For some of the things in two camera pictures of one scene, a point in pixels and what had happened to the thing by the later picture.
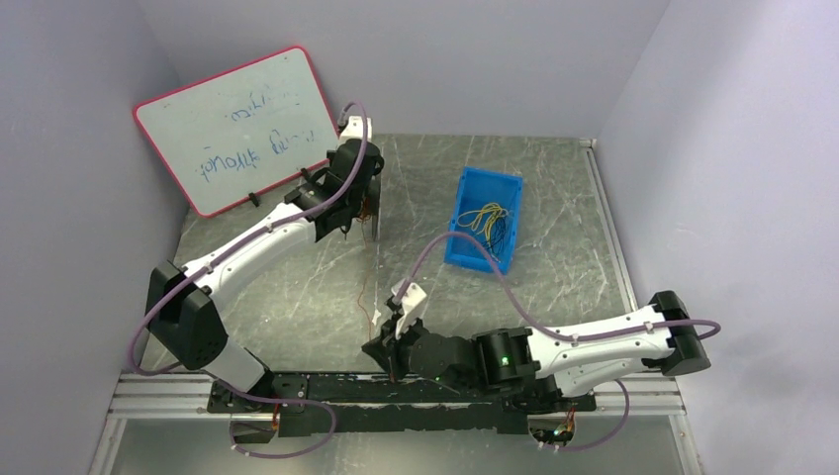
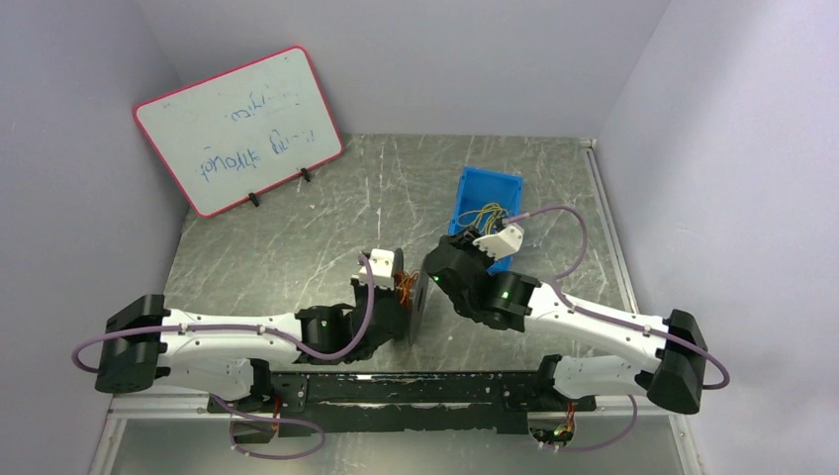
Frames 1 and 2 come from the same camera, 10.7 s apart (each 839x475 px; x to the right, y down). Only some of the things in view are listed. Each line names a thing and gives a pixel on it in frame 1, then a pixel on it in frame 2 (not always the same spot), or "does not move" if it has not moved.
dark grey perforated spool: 372,203 -> 419,304
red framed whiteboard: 227,136 does not move
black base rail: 395,405 does not move
